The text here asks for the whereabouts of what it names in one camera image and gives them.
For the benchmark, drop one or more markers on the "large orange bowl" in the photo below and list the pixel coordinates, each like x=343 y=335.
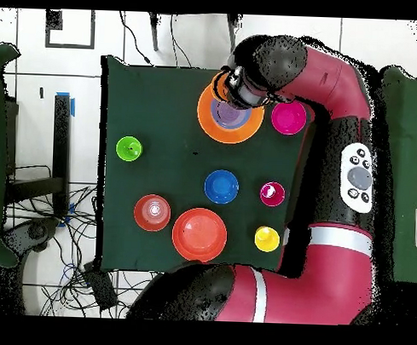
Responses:
x=206 y=124

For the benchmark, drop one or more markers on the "light blue bowl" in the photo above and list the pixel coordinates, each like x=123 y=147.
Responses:
x=231 y=117

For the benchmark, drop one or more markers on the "dark grey pedestal base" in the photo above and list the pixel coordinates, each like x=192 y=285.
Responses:
x=35 y=231

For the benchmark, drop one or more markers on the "green cup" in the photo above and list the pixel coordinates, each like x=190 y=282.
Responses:
x=129 y=148

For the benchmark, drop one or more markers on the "camera tripod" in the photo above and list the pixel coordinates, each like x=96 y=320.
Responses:
x=154 y=34

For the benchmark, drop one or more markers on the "small red-orange bowl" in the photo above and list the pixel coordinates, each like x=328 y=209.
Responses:
x=152 y=213

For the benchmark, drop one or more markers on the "black metal frame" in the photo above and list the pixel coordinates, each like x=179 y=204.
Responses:
x=61 y=140

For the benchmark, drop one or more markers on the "dark green tablecloth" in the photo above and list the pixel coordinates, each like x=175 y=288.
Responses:
x=163 y=85

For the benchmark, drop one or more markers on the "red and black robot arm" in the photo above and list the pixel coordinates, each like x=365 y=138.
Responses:
x=328 y=268

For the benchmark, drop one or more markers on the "yellow cup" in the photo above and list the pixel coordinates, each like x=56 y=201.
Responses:
x=267 y=239

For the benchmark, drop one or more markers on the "dark blue bowl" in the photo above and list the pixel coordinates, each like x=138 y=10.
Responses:
x=221 y=186

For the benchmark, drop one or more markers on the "black square frame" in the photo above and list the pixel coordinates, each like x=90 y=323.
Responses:
x=69 y=46

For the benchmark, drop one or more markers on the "black power strip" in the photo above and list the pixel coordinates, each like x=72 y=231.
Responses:
x=100 y=286

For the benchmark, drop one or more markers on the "large red-orange bowl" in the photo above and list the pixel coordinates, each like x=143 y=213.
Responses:
x=199 y=233

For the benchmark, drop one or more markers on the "pink-red bowl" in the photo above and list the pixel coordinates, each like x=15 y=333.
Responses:
x=289 y=119

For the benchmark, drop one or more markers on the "pink-red cup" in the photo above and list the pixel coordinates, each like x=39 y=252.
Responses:
x=272 y=194

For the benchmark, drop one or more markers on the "blue tape piece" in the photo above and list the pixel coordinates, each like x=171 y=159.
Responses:
x=73 y=108

